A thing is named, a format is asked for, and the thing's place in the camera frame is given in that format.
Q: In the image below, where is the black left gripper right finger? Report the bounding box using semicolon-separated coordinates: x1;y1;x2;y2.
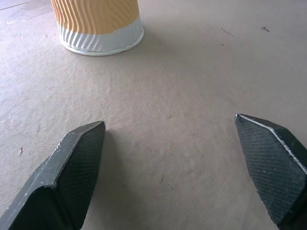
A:
234;113;307;230

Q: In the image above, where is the orange and white paper cup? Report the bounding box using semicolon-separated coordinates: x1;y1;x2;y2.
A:
50;0;145;57

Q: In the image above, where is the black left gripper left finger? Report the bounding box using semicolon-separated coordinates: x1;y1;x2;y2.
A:
0;120;106;230

